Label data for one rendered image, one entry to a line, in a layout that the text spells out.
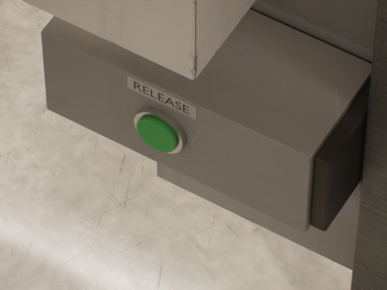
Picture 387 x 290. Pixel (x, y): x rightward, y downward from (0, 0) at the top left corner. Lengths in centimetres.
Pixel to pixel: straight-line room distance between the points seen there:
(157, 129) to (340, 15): 14
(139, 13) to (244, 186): 26
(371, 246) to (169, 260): 128
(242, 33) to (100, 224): 138
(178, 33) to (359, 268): 37
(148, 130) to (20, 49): 154
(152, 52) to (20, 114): 168
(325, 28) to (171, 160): 13
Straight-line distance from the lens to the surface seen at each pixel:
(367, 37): 148
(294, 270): 283
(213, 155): 150
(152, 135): 151
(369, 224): 155
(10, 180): 291
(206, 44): 129
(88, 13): 131
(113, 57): 150
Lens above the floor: 234
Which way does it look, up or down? 53 degrees down
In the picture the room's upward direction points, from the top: straight up
